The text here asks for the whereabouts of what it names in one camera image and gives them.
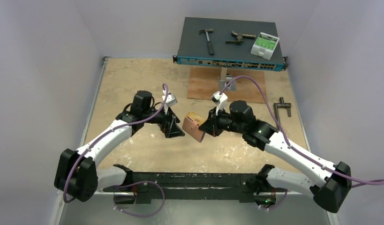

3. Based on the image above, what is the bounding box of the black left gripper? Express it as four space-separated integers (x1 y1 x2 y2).
143 103 185 138

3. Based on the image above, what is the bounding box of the pink leather card holder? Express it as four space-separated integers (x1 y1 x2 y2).
182 117 205 143

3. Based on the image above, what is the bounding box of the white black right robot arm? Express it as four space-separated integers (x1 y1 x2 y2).
199 100 352 213

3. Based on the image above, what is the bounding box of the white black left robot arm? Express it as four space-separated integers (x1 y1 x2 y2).
54 90 185 202

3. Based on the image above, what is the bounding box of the brown wooden board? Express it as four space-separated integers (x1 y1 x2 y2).
187 66 266 104

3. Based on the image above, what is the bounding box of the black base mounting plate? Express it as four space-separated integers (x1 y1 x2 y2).
103 172 284 207

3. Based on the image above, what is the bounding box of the small claw hammer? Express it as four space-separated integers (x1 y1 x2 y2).
199 28 215 55

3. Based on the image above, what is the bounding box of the rusty metal tool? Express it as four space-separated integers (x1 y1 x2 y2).
225 30 256 45

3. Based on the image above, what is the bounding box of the white green electronic box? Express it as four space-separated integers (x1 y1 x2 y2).
250 32 279 60

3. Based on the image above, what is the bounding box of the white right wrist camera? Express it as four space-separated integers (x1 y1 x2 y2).
211 91 228 115

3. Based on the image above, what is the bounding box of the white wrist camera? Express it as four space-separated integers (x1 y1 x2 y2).
164 93 178 108
211 91 228 115

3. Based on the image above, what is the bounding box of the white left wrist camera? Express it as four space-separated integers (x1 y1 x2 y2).
164 93 178 108

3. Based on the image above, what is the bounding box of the metal stand bracket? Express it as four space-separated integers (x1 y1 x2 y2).
218 67 236 91

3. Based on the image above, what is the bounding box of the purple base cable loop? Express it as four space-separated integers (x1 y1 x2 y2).
113 180 166 218

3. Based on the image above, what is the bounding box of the dark metal clamp handle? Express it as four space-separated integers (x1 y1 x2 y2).
273 97 292 137

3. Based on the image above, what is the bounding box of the blue grey network switch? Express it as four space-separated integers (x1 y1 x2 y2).
173 17 288 71

